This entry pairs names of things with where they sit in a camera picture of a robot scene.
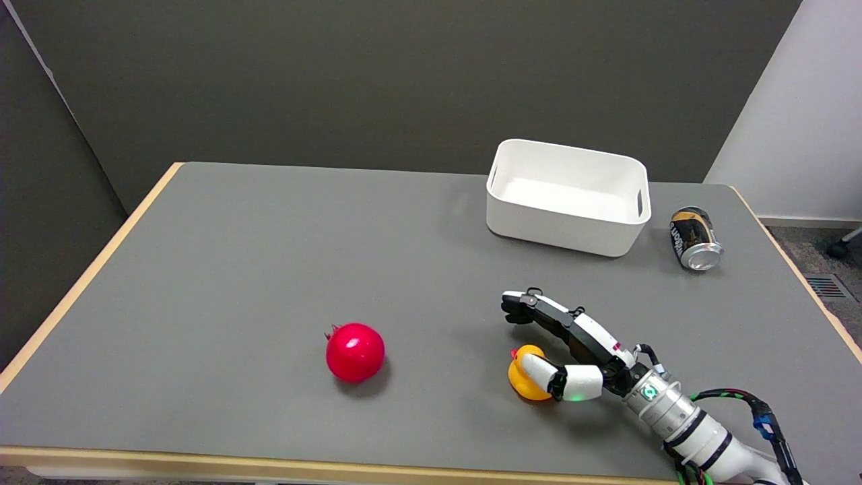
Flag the black cable bundle green wires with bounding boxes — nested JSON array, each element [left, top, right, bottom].
[[673, 387, 802, 485]]

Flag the black gold drink can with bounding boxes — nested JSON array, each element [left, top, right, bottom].
[[670, 206, 725, 272]]

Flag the red pomegranate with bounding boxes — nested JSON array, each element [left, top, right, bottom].
[[325, 323, 386, 384]]

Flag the floor vent grille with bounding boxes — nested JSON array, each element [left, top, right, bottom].
[[805, 274, 849, 300]]

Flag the white plastic bin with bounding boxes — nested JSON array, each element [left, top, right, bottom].
[[486, 139, 652, 258]]

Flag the short black wrist cable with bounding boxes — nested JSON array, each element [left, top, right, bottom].
[[633, 344, 669, 379]]

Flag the yellow rubber duck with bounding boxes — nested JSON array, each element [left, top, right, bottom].
[[508, 344, 556, 403]]

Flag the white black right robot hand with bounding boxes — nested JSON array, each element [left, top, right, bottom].
[[501, 288, 642, 403]]

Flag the black chair caster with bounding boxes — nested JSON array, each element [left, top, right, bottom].
[[826, 228, 862, 260]]

